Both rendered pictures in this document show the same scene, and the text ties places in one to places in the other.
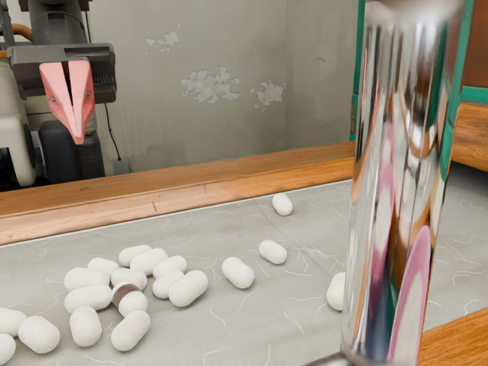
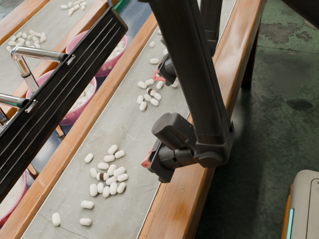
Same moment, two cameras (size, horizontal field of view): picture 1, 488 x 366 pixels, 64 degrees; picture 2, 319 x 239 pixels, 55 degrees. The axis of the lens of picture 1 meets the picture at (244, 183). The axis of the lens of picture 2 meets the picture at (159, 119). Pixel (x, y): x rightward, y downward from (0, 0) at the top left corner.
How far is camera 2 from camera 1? 0.97 m
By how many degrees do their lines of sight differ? 103
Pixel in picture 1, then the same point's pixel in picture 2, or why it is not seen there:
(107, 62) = (156, 170)
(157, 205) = (151, 212)
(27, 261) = not seen: hidden behind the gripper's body
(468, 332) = (22, 218)
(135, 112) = not seen: outside the picture
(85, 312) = (102, 164)
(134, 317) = (92, 172)
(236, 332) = (75, 192)
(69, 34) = (164, 152)
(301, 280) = (72, 220)
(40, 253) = not seen: hidden behind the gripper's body
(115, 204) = (160, 196)
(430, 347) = (29, 207)
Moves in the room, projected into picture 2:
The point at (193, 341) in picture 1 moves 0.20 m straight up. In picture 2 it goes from (82, 183) to (58, 143)
